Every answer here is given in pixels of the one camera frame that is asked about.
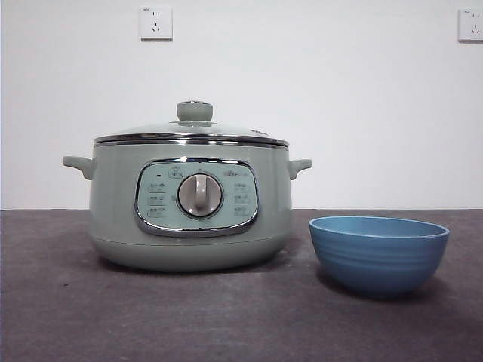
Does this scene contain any glass lid with green knob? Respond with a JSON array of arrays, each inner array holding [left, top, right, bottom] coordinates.
[[93, 100, 291, 147]]

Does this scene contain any pale green electric steamer pot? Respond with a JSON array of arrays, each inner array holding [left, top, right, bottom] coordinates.
[[62, 141, 313, 272]]

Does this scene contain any blue ribbed bowl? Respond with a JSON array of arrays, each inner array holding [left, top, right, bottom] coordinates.
[[309, 215, 451, 299]]

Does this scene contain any white wall socket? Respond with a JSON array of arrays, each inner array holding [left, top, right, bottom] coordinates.
[[457, 8, 483, 43], [139, 5, 174, 41]]

